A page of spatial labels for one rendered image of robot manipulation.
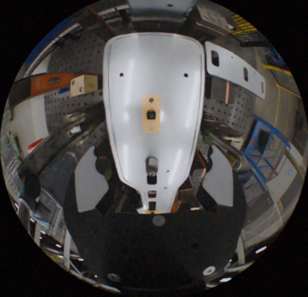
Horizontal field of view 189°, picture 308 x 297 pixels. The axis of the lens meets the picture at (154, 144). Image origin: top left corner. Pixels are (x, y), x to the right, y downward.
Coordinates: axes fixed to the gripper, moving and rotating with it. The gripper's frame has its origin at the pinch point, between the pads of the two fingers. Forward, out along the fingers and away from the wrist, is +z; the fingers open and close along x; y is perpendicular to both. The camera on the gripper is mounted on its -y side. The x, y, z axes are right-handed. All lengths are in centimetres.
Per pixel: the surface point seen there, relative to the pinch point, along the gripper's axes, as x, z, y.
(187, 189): 17.8, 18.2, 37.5
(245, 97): 63, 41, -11
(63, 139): -14.6, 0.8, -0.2
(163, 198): 4.5, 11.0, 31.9
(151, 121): 0.0, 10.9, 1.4
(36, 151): -14.6, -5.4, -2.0
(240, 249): 497, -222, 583
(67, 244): -281, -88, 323
